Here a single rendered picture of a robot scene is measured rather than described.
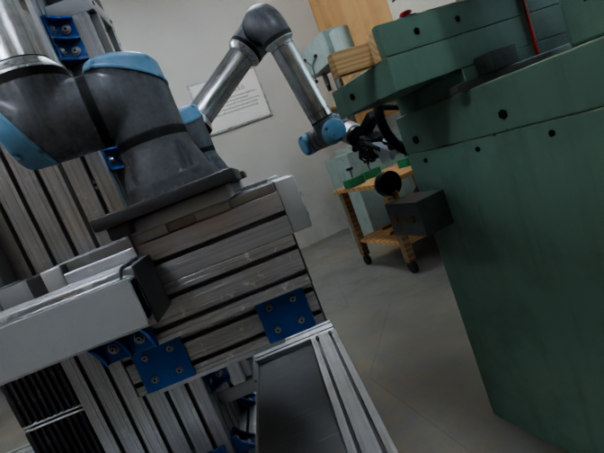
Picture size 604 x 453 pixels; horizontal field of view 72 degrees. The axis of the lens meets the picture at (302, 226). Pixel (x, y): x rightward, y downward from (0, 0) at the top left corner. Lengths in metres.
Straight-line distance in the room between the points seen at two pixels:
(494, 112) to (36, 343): 0.79
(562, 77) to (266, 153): 3.33
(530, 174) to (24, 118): 0.80
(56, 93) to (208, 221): 0.29
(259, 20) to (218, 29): 2.74
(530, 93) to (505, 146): 0.10
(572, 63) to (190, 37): 3.56
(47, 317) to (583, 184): 0.79
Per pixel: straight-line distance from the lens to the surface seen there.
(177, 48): 3.99
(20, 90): 0.74
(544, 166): 0.80
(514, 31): 1.00
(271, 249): 0.69
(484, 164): 0.87
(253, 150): 3.87
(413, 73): 0.81
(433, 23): 0.87
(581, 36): 0.85
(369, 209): 3.16
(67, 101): 0.73
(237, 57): 1.44
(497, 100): 0.82
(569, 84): 0.74
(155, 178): 0.69
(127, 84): 0.73
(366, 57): 0.80
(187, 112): 1.22
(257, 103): 3.95
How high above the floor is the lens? 0.79
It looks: 9 degrees down
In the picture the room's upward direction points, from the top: 21 degrees counter-clockwise
